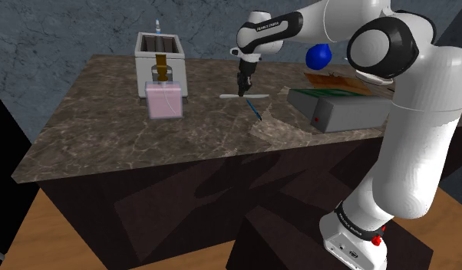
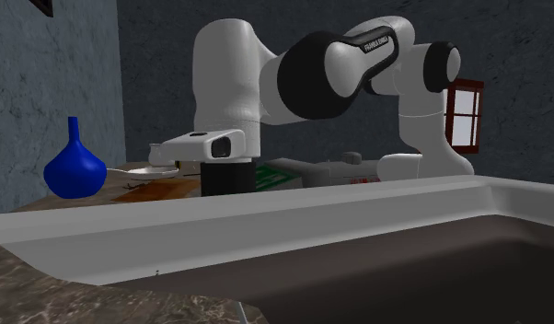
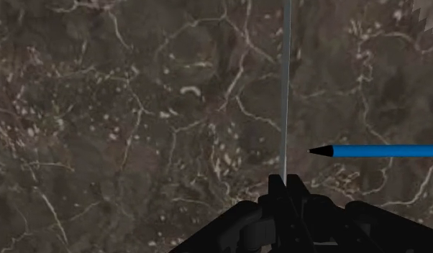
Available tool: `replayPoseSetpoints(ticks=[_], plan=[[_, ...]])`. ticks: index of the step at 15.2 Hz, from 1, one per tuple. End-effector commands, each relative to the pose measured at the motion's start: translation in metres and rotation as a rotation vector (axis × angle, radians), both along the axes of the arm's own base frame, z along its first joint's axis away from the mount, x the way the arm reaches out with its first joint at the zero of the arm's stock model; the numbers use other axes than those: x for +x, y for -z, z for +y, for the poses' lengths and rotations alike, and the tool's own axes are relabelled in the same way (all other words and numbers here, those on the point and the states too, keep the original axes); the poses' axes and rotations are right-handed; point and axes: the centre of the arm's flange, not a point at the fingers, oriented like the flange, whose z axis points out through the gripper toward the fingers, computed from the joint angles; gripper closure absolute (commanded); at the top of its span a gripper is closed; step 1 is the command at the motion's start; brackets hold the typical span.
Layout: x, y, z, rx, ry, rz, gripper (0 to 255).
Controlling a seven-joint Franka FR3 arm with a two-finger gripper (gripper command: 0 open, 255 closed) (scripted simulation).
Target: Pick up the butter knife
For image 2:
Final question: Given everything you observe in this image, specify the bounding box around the green and white book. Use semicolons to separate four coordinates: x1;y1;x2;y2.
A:
254;164;303;193

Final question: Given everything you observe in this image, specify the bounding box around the brown cutting board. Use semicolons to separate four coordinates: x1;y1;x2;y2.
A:
111;178;202;203

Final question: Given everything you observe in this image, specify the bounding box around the white cup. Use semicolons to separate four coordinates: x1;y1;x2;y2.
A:
147;142;176;168

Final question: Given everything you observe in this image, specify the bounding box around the white plate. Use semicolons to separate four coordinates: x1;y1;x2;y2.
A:
106;165;180;180

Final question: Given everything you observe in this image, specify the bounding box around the grey kitchen sink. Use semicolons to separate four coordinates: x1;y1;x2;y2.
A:
0;174;554;324

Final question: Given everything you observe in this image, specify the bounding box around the blue vase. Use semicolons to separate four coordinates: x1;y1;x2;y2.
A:
42;116;108;200

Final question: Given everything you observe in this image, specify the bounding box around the red framed window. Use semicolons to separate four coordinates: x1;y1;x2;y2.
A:
444;77;485;155

